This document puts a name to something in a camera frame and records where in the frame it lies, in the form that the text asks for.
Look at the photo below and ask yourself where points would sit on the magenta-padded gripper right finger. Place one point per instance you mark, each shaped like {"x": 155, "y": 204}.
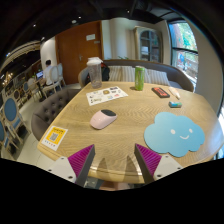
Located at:
{"x": 149, "y": 161}

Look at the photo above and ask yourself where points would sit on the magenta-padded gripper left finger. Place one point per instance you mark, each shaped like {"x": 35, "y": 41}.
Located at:
{"x": 80, "y": 161}

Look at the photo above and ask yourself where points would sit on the pink computer mouse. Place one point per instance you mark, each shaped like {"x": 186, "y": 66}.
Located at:
{"x": 102, "y": 120}

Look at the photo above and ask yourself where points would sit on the blue cloud-shaped mouse pad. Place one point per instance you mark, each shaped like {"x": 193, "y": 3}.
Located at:
{"x": 173, "y": 135}

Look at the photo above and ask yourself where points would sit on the yellow code sticker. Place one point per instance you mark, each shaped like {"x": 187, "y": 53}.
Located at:
{"x": 54, "y": 137}

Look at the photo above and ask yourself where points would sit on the grey tufted armchair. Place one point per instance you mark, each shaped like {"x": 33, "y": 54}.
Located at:
{"x": 50, "y": 111}

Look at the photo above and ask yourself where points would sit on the small teal pack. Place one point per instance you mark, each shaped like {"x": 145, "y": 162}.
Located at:
{"x": 175, "y": 104}

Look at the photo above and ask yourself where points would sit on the black and red flat box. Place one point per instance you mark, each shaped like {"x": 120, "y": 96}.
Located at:
{"x": 160, "y": 92}

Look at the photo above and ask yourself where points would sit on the white sticker sheet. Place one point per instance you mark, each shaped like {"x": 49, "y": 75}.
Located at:
{"x": 106, "y": 96}

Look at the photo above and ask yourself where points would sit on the cream plastic packet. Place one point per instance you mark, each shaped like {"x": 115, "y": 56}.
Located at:
{"x": 174, "y": 92}

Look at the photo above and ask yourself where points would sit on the green drink can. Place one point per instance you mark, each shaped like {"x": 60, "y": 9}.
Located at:
{"x": 139, "y": 78}

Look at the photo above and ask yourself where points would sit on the striped cushion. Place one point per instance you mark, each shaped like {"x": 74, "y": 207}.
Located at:
{"x": 158, "y": 77}
{"x": 121, "y": 74}

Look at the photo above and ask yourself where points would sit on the group of blue-backed chairs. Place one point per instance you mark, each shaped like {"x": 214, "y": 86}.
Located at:
{"x": 10, "y": 110}

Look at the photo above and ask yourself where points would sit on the clear shaker bottle white lid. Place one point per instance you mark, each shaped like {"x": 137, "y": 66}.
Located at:
{"x": 95, "y": 75}

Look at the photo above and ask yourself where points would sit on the grey curved sofa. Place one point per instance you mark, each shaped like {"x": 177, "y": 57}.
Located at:
{"x": 176, "y": 75}

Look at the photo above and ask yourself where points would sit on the black backpack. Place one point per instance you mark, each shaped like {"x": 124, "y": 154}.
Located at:
{"x": 105, "y": 73}

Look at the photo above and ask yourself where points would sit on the person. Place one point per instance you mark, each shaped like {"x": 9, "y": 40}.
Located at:
{"x": 48, "y": 71}

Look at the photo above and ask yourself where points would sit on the brown wooden door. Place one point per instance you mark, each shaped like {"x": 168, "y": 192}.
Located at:
{"x": 75, "y": 46}

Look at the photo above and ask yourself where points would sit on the glass-door cabinet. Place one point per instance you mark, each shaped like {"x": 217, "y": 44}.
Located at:
{"x": 149, "y": 45}

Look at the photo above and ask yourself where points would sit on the black-framed window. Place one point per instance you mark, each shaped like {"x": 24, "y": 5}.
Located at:
{"x": 185, "y": 50}

